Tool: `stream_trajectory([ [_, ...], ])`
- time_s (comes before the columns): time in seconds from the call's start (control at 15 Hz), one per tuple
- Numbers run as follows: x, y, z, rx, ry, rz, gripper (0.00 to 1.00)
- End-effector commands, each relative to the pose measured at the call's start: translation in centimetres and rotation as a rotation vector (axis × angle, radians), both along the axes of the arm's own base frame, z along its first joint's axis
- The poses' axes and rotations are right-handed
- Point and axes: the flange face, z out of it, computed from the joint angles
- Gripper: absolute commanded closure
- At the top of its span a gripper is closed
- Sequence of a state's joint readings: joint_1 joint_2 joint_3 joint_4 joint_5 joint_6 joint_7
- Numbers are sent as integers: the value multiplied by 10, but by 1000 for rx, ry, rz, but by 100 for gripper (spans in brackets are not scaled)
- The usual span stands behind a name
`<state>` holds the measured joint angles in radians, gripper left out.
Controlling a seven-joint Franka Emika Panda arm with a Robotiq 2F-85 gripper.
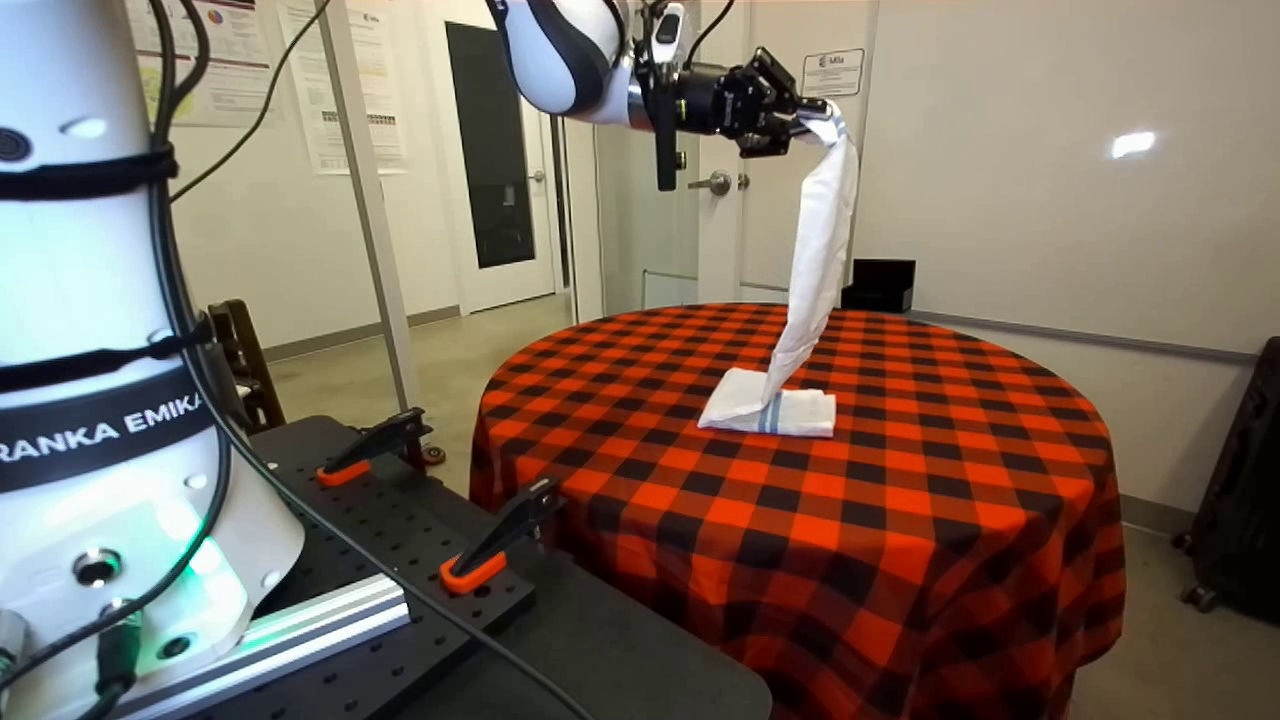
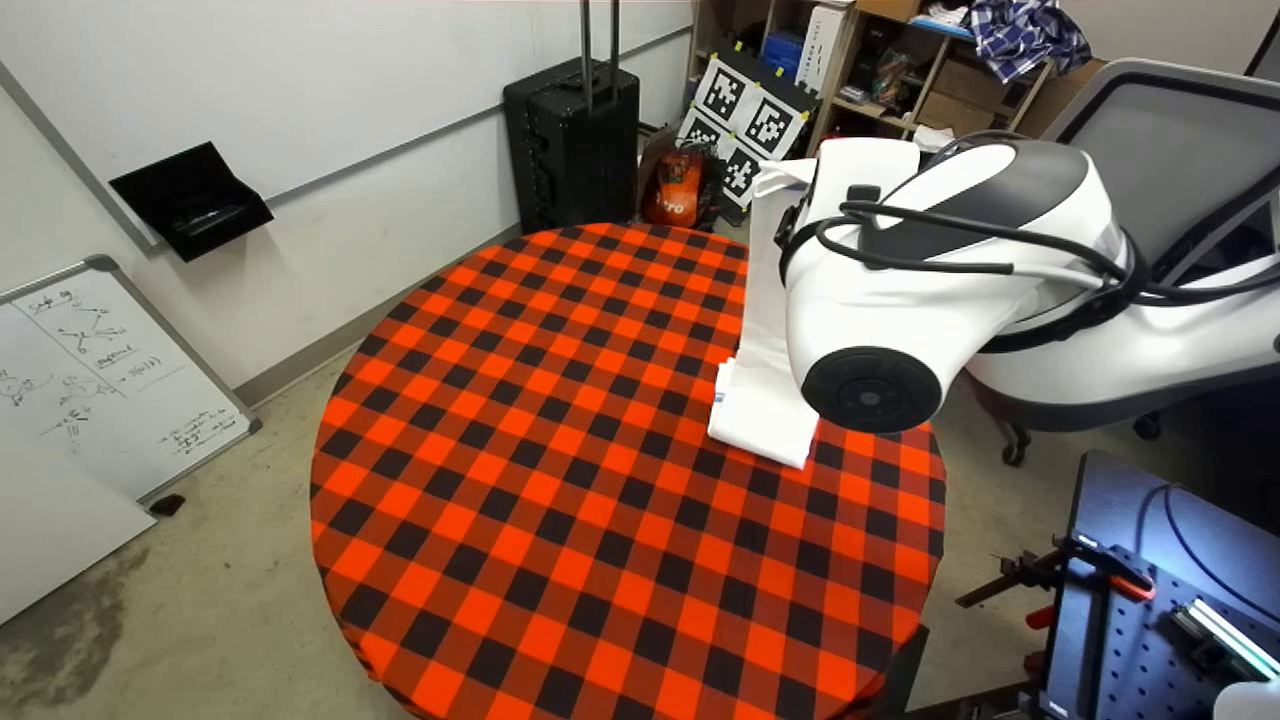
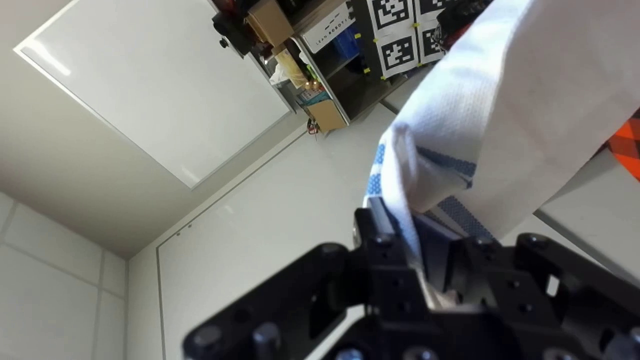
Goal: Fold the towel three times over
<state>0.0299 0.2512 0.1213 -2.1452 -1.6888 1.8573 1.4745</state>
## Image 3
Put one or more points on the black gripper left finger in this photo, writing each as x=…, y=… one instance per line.
x=376, y=233

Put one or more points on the white towel with blue stripes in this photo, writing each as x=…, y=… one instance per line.
x=532, y=100

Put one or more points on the blue storage bin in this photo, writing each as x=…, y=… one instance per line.
x=348, y=44

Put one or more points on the AprilTag marker board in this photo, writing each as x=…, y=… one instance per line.
x=401, y=51

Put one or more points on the wooden storage shelf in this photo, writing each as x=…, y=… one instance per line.
x=313, y=86

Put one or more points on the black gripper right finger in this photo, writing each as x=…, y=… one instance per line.
x=567, y=286

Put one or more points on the red black plaid tablecloth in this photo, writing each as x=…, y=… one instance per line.
x=629, y=146

